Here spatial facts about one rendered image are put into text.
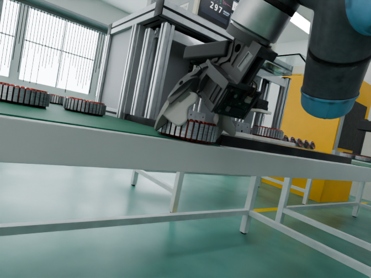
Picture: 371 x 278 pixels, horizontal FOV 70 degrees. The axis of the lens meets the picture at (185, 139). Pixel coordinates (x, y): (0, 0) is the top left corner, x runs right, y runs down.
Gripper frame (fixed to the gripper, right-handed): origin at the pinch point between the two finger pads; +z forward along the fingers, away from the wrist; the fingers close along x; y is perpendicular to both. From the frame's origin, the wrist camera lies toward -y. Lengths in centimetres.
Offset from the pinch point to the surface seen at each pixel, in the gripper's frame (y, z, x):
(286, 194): -62, 87, 184
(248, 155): 5.4, -0.3, 12.5
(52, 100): -68, 39, -13
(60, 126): 6.5, -2.0, -22.5
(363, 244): 1, 67, 187
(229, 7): -52, -21, 32
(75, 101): -28.7, 14.8, -13.7
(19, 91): -18.7, 9.2, -26.5
